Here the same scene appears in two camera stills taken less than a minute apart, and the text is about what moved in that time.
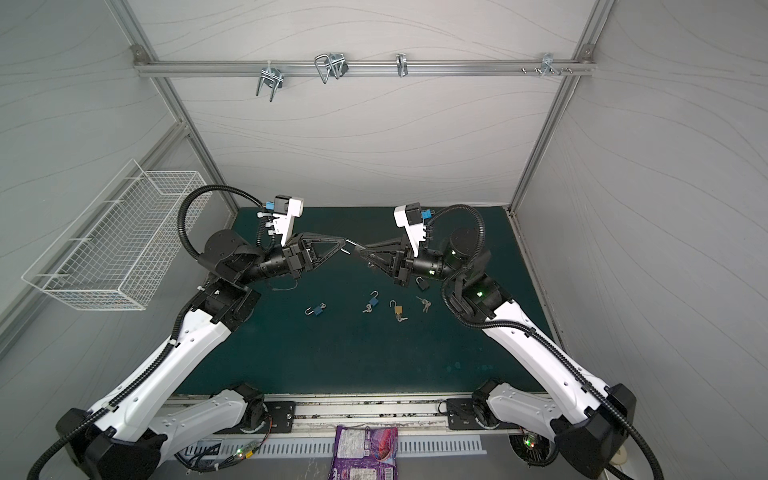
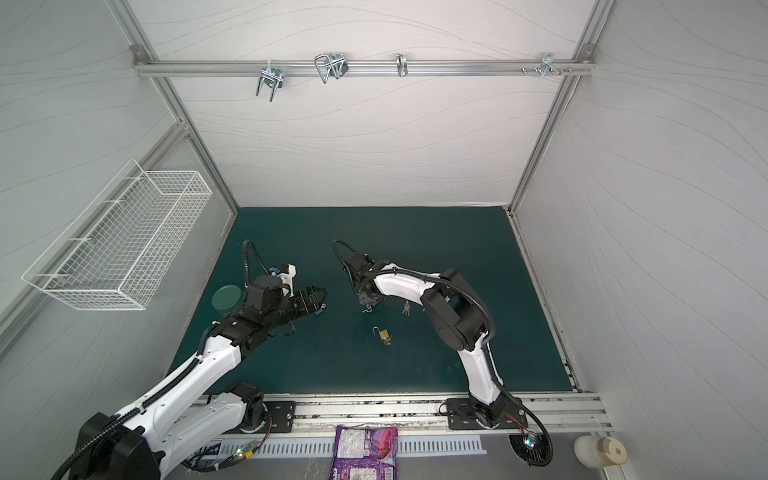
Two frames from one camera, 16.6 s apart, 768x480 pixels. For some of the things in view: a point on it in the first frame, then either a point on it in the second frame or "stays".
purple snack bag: [366, 453] stays
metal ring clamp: [402, 65] stays
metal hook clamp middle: [333, 64] stays
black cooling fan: [534, 449] stays
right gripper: [402, 261] to [365, 288]
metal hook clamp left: [272, 77] stays
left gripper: [299, 258] to [314, 305]
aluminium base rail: [324, 413] stays
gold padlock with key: [398, 311] to [384, 334]
